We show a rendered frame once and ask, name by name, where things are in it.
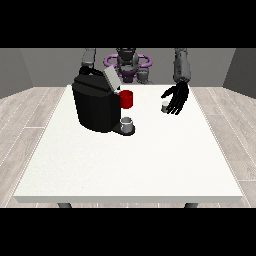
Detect red pod holder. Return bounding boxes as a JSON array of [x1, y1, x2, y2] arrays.
[[119, 89, 134, 110]]

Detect grey robot trunk purple rings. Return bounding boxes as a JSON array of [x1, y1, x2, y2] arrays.
[[103, 48, 154, 86]]

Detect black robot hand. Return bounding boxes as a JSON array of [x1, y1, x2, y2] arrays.
[[160, 80, 190, 116], [78, 65, 104, 77]]

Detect black coffee machine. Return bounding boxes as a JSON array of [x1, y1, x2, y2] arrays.
[[71, 72, 136, 137]]

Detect pale grey machine lid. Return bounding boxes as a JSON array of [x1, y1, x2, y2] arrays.
[[102, 65, 121, 91]]

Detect small grey cup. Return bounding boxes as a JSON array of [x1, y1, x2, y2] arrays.
[[120, 116, 135, 134]]

